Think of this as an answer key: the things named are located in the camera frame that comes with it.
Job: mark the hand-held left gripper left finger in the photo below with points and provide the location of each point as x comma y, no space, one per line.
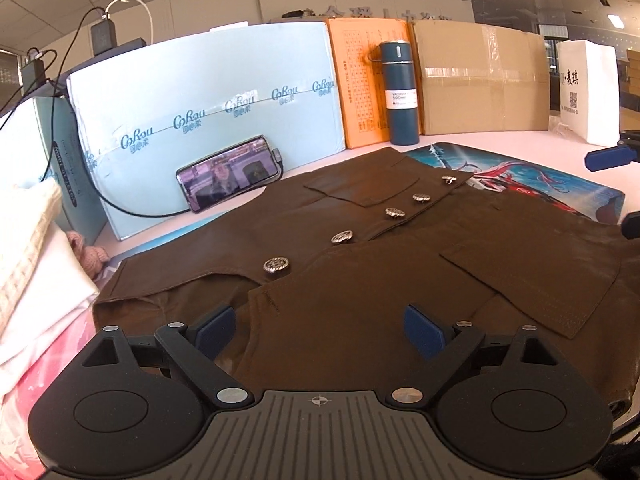
218,329

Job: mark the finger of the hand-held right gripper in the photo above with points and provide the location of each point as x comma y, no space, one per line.
632,224
607,157

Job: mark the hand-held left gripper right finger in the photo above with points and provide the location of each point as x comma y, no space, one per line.
424,332

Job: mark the brown vest with metal buttons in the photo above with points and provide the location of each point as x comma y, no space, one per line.
350,285

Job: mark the white paper bag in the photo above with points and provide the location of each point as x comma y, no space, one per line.
587,95

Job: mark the stack of cardboard boxes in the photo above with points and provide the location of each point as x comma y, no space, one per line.
631,85

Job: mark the printed desk mat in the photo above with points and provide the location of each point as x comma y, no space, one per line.
525,180

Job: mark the pink knitted toy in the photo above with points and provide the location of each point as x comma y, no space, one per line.
87,257

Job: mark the brown cardboard box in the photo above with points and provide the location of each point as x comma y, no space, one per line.
480,80

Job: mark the smartphone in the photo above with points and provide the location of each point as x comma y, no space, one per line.
225,175

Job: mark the white folded cloth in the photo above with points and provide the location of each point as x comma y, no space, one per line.
55,285

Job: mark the pink plastic bag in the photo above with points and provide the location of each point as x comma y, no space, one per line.
30,400

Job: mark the dark blue thermos bottle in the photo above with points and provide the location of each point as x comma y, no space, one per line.
400,120

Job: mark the white knitted cloth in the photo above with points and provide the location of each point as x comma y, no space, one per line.
25,240

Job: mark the teal box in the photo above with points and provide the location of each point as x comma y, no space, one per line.
65,160

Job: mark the large light blue box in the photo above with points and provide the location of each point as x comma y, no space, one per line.
200,90

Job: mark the orange printed cardboard sheet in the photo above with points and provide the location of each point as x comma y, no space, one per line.
357,85

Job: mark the dark grey power adapter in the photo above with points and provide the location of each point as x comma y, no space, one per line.
33,70
103,35

